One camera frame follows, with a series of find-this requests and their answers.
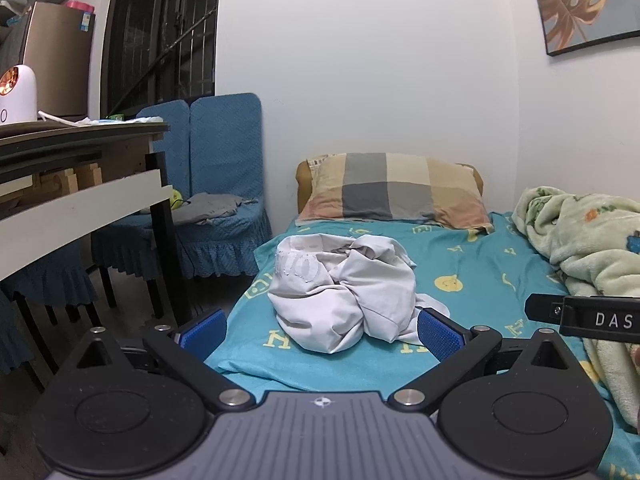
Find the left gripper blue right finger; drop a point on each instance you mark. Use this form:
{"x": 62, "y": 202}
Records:
{"x": 462, "y": 353}

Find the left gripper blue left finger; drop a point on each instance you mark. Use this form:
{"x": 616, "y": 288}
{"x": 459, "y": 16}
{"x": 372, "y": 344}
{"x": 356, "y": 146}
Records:
{"x": 182, "y": 354}

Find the white garment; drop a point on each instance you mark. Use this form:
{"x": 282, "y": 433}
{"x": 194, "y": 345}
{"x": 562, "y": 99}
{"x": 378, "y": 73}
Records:
{"x": 328, "y": 291}

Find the green fleece blanket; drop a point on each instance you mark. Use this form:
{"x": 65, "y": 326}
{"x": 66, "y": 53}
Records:
{"x": 594, "y": 240}

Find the blue covered chair left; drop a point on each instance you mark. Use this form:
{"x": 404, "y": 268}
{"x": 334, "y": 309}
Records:
{"x": 144, "y": 157}

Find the blue covered chair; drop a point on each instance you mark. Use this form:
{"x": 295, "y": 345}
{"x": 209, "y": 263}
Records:
{"x": 226, "y": 159}
{"x": 144, "y": 157}

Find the blue chair near table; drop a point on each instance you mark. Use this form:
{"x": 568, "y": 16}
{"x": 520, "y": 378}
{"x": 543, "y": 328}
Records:
{"x": 58, "y": 279}

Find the grey cloth on chair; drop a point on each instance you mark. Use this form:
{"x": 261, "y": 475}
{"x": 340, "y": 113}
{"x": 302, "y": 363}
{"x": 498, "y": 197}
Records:
{"x": 204, "y": 207}

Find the yellow blue plush toy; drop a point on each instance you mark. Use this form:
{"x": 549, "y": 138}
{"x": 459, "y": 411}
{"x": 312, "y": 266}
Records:
{"x": 176, "y": 200}

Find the blue covered chair right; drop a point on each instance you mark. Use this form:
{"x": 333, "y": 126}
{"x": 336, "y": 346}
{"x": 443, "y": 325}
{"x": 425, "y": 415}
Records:
{"x": 226, "y": 159}

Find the plaid pillow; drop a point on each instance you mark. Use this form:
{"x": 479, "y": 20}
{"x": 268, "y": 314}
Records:
{"x": 394, "y": 187}

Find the brown headboard cushion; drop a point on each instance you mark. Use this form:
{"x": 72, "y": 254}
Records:
{"x": 303, "y": 178}

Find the wooden table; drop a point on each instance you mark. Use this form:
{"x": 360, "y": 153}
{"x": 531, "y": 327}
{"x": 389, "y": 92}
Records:
{"x": 60, "y": 172}

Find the white heater appliance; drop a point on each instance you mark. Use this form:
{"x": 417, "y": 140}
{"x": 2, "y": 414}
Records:
{"x": 18, "y": 95}

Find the leaf painting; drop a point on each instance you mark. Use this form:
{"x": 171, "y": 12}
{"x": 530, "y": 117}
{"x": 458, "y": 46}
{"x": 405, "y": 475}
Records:
{"x": 571, "y": 25}

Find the cardboard box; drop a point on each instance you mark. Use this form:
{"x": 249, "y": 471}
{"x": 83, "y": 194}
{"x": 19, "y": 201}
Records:
{"x": 55, "y": 42}

